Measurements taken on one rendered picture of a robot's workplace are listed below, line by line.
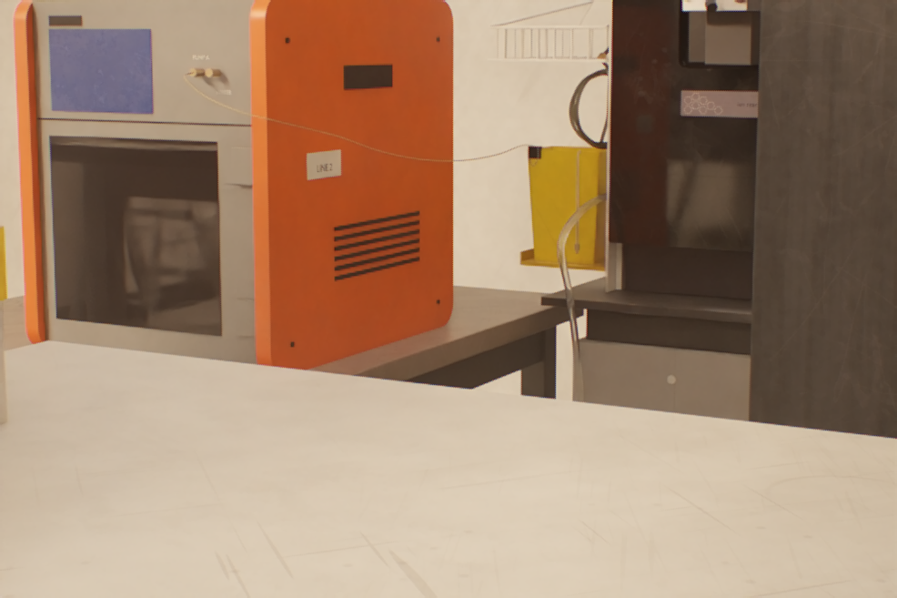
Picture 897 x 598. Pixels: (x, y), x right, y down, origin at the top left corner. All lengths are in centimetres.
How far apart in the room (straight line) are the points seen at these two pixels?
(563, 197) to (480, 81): 133
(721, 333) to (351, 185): 54
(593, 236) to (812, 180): 112
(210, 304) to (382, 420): 107
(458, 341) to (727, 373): 35
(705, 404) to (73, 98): 89
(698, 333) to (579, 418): 136
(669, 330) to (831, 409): 99
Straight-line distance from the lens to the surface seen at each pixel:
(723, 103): 220
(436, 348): 204
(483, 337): 215
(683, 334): 220
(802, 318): 124
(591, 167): 231
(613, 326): 224
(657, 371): 220
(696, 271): 227
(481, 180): 365
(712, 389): 218
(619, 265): 231
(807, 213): 123
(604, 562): 62
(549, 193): 234
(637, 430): 81
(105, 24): 196
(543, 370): 241
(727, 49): 213
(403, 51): 205
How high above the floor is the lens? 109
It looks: 9 degrees down
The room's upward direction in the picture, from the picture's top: straight up
